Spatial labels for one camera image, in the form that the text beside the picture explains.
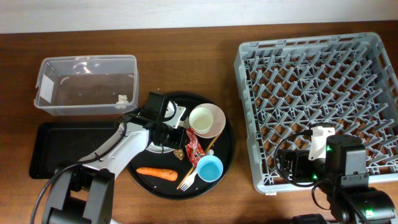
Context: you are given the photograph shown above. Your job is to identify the white tissue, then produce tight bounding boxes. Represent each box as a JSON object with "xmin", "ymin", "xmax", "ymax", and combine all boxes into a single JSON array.
[{"xmin": 115, "ymin": 95, "xmax": 129, "ymax": 109}]

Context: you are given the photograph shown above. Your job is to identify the red snack wrapper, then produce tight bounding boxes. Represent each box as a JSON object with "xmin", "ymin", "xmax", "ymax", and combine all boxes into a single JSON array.
[{"xmin": 185, "ymin": 128, "xmax": 205, "ymax": 167}]

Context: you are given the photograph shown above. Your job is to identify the pink bowl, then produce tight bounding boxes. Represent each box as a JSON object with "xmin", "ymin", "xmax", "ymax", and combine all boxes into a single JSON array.
[{"xmin": 193, "ymin": 103, "xmax": 226, "ymax": 139}]

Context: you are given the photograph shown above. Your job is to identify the blue cup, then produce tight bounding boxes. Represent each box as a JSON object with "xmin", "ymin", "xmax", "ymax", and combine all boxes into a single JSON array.
[{"xmin": 197, "ymin": 156, "xmax": 223, "ymax": 183}]

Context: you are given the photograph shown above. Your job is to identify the cream cup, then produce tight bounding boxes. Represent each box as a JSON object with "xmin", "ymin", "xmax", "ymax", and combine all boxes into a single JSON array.
[{"xmin": 188, "ymin": 107, "xmax": 214, "ymax": 134}]

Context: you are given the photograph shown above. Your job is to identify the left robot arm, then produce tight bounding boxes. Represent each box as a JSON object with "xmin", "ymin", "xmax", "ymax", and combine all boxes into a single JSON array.
[{"xmin": 40, "ymin": 92, "xmax": 187, "ymax": 223}]

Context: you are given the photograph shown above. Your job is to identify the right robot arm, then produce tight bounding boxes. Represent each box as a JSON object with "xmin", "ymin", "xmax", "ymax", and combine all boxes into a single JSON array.
[{"xmin": 273, "ymin": 123, "xmax": 397, "ymax": 223}]

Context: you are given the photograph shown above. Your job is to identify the grey dishwasher rack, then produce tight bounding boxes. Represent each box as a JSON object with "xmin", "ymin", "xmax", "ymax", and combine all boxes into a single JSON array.
[{"xmin": 234, "ymin": 32, "xmax": 397, "ymax": 195}]

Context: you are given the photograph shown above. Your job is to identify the grey plate with rice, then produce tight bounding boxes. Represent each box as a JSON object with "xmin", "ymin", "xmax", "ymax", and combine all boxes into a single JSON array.
[{"xmin": 145, "ymin": 100, "xmax": 187, "ymax": 154}]

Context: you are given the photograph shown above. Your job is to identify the brown food chunk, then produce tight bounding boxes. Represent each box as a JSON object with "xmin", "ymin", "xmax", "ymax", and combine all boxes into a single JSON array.
[{"xmin": 173, "ymin": 149, "xmax": 185, "ymax": 161}]

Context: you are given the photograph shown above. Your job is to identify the wooden chopstick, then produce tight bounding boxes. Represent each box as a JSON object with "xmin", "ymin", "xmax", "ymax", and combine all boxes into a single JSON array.
[{"xmin": 177, "ymin": 134, "xmax": 220, "ymax": 190}]

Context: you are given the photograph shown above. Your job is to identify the orange carrot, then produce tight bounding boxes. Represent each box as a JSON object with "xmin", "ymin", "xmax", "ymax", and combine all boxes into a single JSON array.
[{"xmin": 136, "ymin": 167, "xmax": 178, "ymax": 182}]

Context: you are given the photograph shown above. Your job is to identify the round black tray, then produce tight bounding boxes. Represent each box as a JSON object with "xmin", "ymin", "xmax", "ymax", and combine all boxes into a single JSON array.
[{"xmin": 127, "ymin": 93, "xmax": 235, "ymax": 200}]

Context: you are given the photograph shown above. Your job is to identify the clear plastic bin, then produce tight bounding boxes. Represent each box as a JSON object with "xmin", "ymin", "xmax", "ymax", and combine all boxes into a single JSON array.
[{"xmin": 34, "ymin": 55, "xmax": 139, "ymax": 116}]

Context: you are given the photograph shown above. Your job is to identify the white plastic fork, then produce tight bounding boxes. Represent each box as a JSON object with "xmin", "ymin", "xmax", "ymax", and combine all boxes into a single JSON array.
[{"xmin": 178, "ymin": 168, "xmax": 197, "ymax": 191}]

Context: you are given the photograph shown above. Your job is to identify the black rectangular tray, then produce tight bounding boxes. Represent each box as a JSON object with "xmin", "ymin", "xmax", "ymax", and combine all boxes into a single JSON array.
[{"xmin": 29, "ymin": 121, "xmax": 116, "ymax": 179}]

